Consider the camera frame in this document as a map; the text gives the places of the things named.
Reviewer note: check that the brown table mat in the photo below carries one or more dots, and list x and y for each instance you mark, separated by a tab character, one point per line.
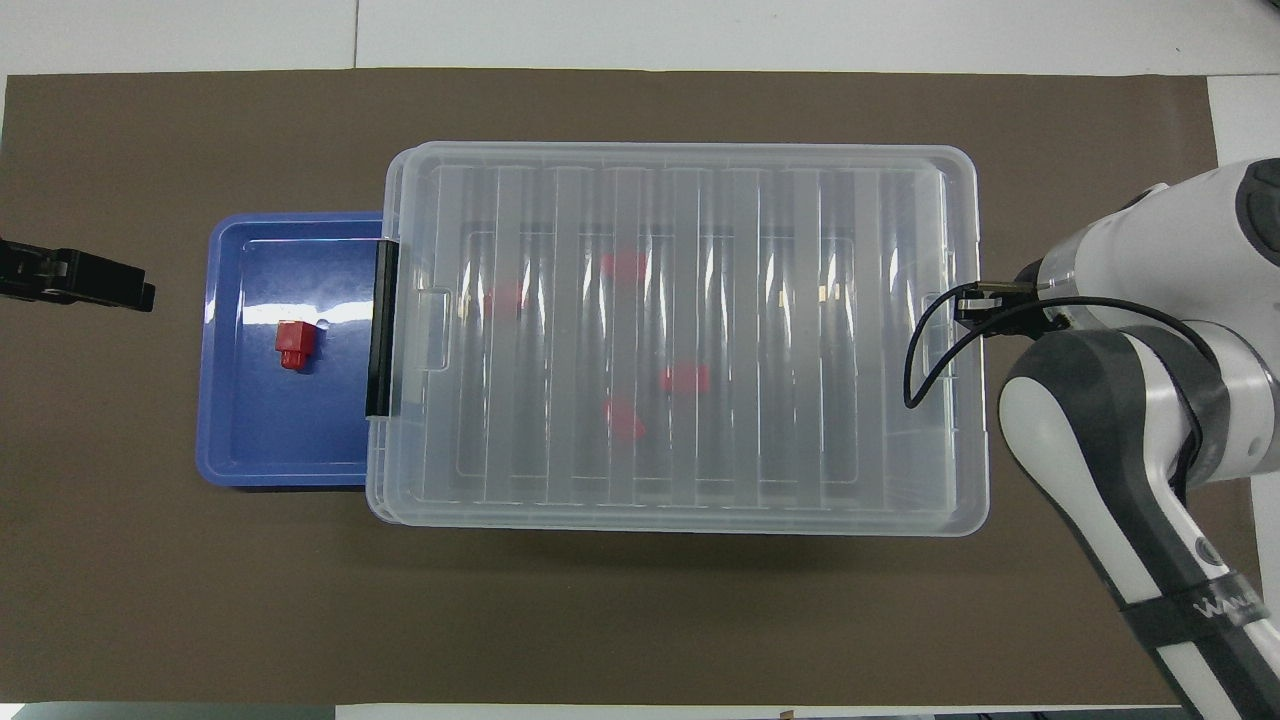
640	620

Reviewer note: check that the black box latch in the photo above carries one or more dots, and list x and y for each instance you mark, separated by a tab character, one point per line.
381	330

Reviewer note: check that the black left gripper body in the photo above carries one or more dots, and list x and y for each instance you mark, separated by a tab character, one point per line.
90	280

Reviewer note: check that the red cylindrical block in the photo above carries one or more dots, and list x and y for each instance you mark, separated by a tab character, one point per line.
506	298

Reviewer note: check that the blue plastic tray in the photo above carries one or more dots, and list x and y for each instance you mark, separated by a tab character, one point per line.
285	420

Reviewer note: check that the clear plastic storage box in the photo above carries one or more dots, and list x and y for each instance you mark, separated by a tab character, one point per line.
378	470

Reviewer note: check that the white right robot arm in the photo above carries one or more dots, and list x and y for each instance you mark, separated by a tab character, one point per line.
1130	420

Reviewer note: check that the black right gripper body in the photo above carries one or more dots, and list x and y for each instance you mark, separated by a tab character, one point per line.
1015	312

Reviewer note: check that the clear ribbed box lid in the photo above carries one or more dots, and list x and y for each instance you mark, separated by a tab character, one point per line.
700	200

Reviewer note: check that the red block with square base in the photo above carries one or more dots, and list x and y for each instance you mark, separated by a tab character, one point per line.
294	343

